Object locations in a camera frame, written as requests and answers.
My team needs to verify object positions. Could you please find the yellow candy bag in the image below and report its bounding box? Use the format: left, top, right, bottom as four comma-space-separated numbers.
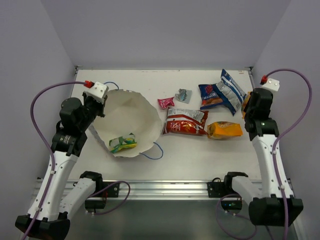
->
241, 91, 252, 119

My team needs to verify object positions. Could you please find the blue Burts chips bag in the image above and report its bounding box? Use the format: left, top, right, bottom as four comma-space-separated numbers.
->
198, 69, 247, 116

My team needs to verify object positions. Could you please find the blue checkered paper bag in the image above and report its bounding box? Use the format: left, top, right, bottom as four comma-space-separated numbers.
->
89, 89, 164, 160

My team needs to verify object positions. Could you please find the orange snack bag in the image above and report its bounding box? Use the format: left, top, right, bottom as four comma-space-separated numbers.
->
207, 121, 243, 140

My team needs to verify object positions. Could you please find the green yellow snack packet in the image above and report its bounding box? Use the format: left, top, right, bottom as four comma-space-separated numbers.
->
108, 133, 138, 154

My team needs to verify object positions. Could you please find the red chips bag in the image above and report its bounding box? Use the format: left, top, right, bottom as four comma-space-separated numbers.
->
162, 107, 209, 136

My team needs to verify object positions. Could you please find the grey small snack packet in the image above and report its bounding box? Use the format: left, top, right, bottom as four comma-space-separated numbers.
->
175, 88, 192, 104

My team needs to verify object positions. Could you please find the pink candy packet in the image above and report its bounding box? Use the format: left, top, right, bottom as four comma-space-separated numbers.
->
157, 97, 175, 109

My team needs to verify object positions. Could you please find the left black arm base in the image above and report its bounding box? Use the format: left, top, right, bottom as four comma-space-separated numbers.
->
84, 181, 120, 213

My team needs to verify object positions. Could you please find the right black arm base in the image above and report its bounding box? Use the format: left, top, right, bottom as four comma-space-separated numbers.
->
207, 177, 243, 213

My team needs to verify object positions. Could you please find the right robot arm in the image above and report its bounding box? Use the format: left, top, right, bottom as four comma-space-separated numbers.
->
222, 88, 304, 227

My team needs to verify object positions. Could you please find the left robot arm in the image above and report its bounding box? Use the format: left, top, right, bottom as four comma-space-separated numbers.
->
15, 90, 108, 240

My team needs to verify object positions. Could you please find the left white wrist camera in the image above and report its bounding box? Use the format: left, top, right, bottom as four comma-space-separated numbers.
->
85, 81, 109, 103

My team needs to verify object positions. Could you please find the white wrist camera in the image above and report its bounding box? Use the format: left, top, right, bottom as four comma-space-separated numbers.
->
85, 81, 109, 103
260, 77, 280, 93

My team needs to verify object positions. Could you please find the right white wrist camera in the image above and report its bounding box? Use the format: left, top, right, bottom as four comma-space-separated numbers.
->
260, 77, 280, 93

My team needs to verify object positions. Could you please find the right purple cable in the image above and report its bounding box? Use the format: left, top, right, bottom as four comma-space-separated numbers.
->
215, 68, 313, 240

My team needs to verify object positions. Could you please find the purple cable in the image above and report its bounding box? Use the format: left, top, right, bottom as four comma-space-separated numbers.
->
215, 68, 313, 240
18, 80, 93, 240

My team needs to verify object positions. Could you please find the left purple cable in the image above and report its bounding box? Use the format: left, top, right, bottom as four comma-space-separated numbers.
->
18, 80, 93, 240

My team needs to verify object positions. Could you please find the aluminium front rail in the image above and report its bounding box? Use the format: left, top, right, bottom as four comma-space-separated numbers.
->
33, 179, 293, 201

